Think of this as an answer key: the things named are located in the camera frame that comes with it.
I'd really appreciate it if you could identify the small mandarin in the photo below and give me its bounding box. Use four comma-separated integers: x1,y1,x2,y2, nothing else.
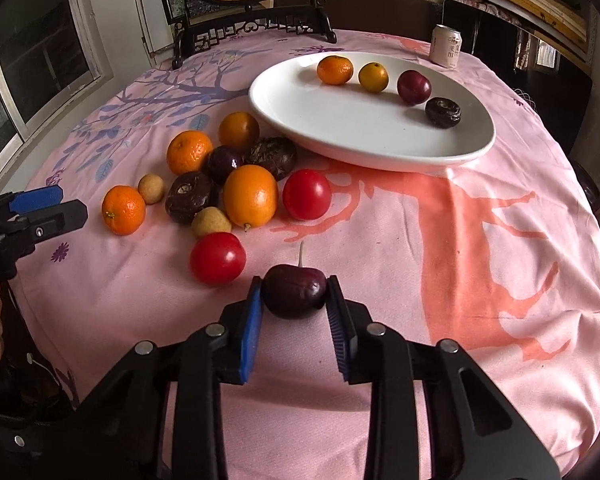
101,185,147,237

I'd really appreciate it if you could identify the round orange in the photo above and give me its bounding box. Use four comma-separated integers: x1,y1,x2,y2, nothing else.
217,111,261,152

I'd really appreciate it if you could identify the dark purple plum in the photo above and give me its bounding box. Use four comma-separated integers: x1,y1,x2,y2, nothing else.
203,145,245,185

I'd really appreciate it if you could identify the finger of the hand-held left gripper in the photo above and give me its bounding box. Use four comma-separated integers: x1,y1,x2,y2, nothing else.
0,199,89,257
0,184,64,217

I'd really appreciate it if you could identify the dark chair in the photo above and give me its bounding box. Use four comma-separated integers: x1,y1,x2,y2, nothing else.
570,159,600,306

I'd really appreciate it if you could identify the large oval orange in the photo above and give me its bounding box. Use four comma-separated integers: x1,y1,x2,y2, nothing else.
223,164,279,233

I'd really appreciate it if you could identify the dark wrinkled passion fruit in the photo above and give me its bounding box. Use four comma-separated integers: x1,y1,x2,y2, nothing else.
243,137,298,181
164,170,221,225

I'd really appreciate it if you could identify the white drink can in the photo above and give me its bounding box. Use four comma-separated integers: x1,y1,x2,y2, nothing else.
428,24,463,68

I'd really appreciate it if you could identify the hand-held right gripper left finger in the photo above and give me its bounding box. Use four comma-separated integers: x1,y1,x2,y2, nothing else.
40,275,266,480

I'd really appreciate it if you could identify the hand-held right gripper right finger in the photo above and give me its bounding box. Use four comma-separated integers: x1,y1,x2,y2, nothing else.
324,274,562,480

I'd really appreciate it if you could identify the white oval plate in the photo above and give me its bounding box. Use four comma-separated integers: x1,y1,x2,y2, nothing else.
248,51,496,173

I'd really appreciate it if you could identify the dimpled mandarin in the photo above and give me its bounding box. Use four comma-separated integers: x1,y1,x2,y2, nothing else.
166,130,215,176

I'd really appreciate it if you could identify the red tomato right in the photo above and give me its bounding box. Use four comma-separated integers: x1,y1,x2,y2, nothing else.
282,169,333,221

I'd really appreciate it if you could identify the small dark passion fruit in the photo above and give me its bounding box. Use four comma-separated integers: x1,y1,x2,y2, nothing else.
425,97,463,128

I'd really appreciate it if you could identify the pink printed tablecloth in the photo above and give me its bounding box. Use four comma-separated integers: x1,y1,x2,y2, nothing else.
10,27,600,480

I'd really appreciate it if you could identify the tan longan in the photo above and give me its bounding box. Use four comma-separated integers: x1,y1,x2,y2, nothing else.
138,173,166,205
191,208,233,239

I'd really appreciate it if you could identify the dark red plum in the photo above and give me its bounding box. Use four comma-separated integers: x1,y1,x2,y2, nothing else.
397,70,433,107

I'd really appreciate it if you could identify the white framed window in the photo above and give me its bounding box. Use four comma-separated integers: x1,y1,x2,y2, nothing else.
0,0,117,183

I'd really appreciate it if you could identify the dark red cherry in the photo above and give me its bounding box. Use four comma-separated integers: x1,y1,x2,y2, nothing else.
263,241,328,320

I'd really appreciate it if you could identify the small yellow orange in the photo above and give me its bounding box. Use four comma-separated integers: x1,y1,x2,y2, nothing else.
358,61,390,94

